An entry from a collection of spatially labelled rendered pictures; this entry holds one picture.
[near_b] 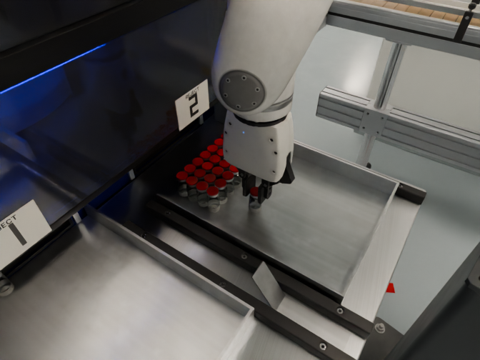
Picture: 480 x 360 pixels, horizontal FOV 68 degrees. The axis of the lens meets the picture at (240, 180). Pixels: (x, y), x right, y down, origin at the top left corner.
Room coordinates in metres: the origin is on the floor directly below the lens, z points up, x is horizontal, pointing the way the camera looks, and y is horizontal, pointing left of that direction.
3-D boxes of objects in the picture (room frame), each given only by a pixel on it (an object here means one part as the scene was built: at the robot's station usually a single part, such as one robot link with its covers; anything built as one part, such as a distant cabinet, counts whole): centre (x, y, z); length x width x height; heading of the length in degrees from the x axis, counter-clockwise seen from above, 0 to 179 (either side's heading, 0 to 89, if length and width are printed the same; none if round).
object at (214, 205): (0.48, 0.00, 0.90); 0.18 x 0.02 x 0.05; 146
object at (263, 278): (0.22, -0.08, 0.91); 0.14 x 0.03 x 0.06; 57
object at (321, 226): (0.43, -0.07, 0.90); 0.34 x 0.26 x 0.04; 56
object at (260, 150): (0.41, -0.03, 1.05); 0.10 x 0.08 x 0.11; 56
